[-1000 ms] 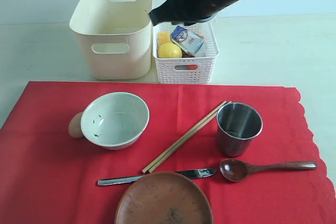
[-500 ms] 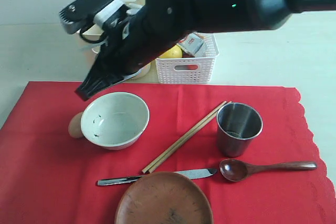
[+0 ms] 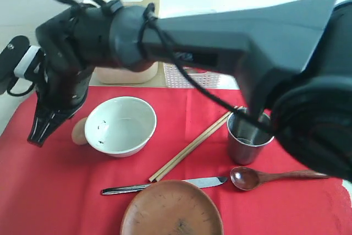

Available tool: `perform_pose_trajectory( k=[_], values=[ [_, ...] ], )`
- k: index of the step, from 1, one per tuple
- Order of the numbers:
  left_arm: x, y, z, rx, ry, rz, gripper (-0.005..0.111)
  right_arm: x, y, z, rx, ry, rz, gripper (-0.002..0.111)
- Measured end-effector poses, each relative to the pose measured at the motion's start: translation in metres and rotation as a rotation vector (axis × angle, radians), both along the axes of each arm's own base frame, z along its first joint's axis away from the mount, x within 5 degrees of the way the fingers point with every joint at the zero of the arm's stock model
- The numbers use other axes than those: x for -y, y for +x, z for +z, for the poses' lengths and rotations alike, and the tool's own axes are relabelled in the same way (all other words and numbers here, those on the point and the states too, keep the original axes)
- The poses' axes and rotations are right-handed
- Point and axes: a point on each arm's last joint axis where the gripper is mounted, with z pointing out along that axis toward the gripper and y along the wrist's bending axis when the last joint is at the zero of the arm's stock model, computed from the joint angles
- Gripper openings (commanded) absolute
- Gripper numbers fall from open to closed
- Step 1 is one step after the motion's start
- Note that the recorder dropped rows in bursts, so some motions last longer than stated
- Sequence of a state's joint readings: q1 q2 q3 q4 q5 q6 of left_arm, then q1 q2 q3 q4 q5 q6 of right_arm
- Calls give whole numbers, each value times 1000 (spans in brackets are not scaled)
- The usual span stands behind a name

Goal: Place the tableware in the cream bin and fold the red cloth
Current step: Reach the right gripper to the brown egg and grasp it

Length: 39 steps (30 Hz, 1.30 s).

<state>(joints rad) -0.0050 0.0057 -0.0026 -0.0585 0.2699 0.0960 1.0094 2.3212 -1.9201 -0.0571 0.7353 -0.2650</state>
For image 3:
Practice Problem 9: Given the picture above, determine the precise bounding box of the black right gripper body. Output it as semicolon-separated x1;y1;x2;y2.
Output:
34;50;94;118

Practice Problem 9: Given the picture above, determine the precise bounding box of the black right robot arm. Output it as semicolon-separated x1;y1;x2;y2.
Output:
28;0;351;181

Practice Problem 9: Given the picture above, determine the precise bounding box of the brown egg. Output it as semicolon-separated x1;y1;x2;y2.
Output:
71;117;87;145

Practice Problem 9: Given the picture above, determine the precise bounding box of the red table mat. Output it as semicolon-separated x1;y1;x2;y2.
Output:
1;86;351;234

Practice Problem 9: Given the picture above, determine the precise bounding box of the white enamel bowl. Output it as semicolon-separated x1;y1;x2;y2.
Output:
84;96;157;158

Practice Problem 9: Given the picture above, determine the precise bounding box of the cream plastic bin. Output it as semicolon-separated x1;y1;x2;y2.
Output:
95;0;160;85

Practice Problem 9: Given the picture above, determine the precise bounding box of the upper wooden chopstick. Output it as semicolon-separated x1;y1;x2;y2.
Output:
148;106;238;182

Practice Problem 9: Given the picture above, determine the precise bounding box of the white woven plastic basket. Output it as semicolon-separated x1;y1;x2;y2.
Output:
163;63;239;90

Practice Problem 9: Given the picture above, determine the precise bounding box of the brown wooden plate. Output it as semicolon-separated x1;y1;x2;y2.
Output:
120;180;224;235

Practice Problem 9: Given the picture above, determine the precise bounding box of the steel table knife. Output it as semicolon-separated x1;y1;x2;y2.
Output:
101;177;228;195

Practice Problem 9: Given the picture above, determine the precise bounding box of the stainless steel cup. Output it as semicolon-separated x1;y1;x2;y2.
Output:
227;113;274;165

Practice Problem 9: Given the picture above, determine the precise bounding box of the dark wooden spoon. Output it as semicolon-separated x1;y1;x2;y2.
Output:
230;166;330;191

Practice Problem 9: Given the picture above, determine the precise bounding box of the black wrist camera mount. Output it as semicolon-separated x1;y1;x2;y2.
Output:
1;35;44;97

